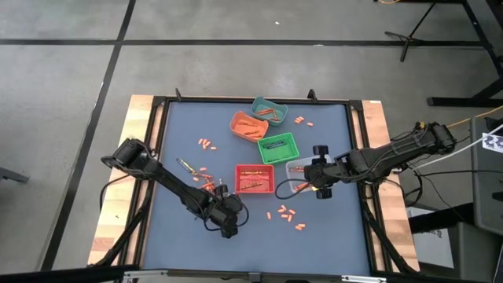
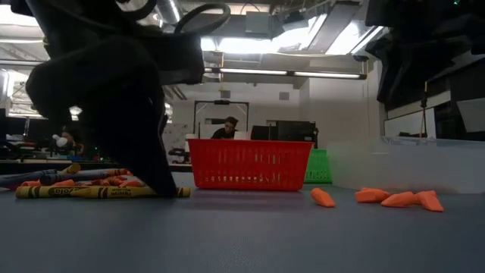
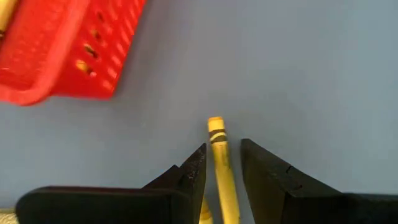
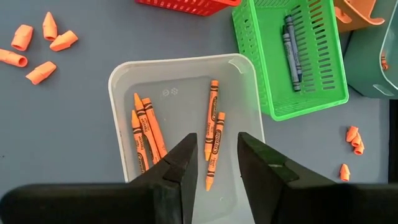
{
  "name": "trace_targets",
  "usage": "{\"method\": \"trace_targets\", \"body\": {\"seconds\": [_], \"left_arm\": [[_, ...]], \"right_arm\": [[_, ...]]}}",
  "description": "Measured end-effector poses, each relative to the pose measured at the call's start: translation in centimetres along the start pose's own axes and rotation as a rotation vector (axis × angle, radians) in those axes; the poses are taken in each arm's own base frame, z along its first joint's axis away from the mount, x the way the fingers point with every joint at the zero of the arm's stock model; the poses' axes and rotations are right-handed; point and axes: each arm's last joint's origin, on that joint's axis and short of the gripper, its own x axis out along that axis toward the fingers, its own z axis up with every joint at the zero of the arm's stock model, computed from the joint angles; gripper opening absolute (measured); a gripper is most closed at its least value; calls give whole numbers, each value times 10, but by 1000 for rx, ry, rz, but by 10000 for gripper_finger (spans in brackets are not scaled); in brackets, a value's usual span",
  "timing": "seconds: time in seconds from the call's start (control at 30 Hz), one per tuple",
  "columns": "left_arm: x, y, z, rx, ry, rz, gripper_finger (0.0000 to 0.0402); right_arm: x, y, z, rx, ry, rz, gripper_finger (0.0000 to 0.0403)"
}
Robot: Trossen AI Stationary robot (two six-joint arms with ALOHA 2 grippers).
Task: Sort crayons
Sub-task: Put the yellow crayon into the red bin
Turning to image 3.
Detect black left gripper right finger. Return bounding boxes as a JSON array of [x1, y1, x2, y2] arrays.
[[241, 138, 398, 224]]

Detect yellow Crayola crayon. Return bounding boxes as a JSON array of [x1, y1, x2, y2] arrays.
[[207, 116, 242, 224]]

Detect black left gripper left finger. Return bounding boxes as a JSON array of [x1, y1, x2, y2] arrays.
[[15, 142, 208, 224]]

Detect red slotted plastic basket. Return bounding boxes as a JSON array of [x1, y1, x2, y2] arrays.
[[0, 0, 147, 107]]

